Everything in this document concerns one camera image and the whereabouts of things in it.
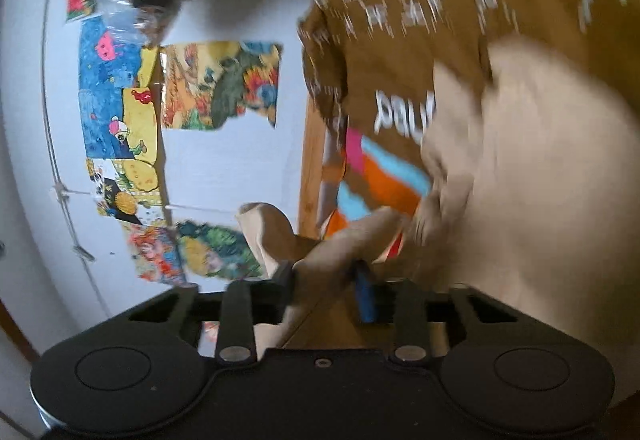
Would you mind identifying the orange and green wall poster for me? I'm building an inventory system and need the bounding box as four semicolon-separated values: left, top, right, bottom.
159;41;282;131

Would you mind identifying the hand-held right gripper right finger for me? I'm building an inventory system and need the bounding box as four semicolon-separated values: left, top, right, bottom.
352;262;518;367

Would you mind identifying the yellow spotted wall poster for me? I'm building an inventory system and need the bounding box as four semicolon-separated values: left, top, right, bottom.
86;158;169;227

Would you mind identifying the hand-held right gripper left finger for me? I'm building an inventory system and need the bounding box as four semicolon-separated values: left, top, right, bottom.
127;261;297;367

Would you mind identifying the wooden wall trim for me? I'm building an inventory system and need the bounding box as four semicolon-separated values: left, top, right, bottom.
0;297;42;363

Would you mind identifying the green and red wall poster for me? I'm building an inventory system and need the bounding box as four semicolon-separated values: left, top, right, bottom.
122;219;265;284

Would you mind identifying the wooden bed frame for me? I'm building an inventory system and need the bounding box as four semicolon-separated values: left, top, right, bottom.
298;94;329;241

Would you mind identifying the brown printed bag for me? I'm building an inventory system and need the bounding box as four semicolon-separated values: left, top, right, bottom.
280;0;640;181

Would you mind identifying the blue and yellow wall poster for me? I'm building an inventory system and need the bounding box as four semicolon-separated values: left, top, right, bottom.
78;17;162;161

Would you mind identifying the beige large garment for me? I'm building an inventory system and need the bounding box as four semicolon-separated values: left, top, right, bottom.
235;37;640;401

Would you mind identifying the colourful striped blanket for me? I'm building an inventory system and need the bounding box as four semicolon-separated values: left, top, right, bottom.
320;127;433;265

